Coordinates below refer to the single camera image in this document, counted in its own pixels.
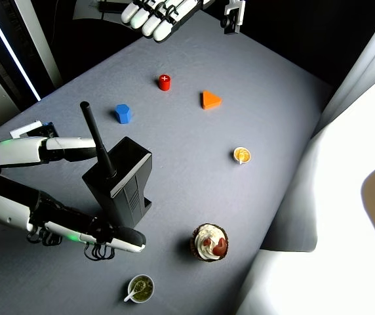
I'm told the black walkie-talkie toy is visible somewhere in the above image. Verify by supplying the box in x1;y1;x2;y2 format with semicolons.
79;100;153;229

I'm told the red cylinder block white cross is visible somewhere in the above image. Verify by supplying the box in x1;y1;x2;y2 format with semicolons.
157;74;172;92

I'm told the orange triangular block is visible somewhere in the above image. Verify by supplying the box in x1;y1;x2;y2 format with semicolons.
201;91;223;110

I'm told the blue hexagonal block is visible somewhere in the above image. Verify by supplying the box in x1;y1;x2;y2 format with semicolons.
114;104;132;125

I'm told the lit white light strip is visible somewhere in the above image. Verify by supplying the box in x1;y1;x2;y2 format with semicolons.
0;0;41;102

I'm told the small white latte cup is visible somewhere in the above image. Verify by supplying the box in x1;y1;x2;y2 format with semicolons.
233;146;252;165

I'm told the toy cupcake with white cream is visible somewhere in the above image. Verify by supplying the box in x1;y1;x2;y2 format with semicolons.
189;223;229;263

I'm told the small white spoon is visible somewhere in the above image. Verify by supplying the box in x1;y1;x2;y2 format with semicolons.
123;280;148;303

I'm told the white bowl of green soup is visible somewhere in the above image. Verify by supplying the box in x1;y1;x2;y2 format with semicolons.
127;274;155;304

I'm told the white upright post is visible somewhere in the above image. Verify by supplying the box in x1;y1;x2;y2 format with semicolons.
13;0;64;89

